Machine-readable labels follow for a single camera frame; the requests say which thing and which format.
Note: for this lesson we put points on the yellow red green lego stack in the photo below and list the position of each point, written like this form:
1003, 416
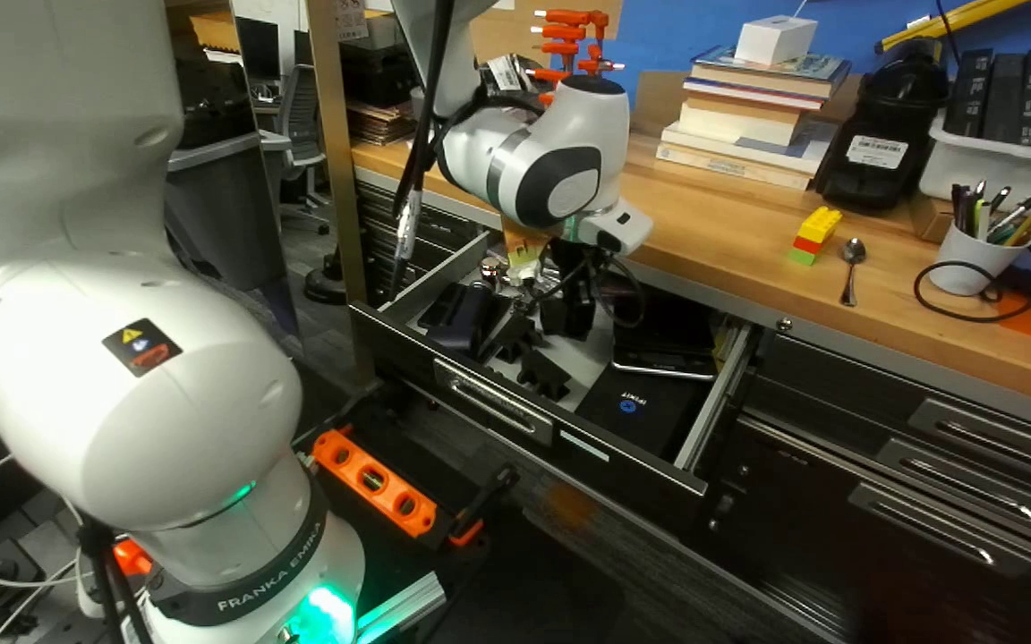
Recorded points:
815, 232

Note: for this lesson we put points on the white cup with pens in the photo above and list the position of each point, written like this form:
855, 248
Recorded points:
984, 237

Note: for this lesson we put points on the grey drawer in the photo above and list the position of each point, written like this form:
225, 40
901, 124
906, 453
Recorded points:
589, 370

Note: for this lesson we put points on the black tablet in drawer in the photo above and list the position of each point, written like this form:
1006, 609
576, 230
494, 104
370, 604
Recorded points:
649, 405

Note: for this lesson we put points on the metal spoon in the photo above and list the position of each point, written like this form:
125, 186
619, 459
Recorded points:
853, 254

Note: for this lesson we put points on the white bin with black boxes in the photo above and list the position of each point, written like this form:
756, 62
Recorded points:
984, 127

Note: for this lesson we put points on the small white box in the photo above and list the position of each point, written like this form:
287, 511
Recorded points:
773, 40

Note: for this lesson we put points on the yellow level on wall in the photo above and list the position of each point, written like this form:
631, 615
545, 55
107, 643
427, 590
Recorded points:
956, 18

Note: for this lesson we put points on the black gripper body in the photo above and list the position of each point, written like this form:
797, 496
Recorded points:
565, 304

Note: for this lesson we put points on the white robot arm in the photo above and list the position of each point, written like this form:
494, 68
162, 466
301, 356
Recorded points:
143, 393

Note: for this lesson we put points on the stack of books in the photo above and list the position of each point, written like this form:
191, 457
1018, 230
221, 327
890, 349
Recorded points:
759, 124

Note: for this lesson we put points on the black label printer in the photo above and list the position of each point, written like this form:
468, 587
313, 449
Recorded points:
881, 149

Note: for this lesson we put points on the black block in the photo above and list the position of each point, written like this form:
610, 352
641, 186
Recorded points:
545, 377

